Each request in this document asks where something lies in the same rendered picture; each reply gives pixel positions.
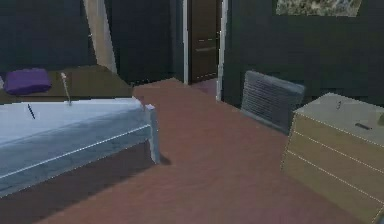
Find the tan chest of drawers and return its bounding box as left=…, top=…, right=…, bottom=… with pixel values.
left=280, top=92, right=384, bottom=224

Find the pale blue bed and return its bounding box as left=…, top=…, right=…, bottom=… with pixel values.
left=0, top=65, right=160, bottom=198

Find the grey ribbed basket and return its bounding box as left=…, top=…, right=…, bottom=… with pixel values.
left=240, top=70, right=306, bottom=135

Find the purple pillow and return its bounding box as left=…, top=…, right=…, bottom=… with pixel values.
left=3, top=68, right=53, bottom=96

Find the dark brown room door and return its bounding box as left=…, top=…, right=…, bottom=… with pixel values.
left=187, top=0, right=223, bottom=85

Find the framed wall picture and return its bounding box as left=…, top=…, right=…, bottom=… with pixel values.
left=275, top=0, right=363, bottom=18

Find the pale baseball bat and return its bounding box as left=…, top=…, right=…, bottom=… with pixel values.
left=60, top=71, right=73, bottom=107

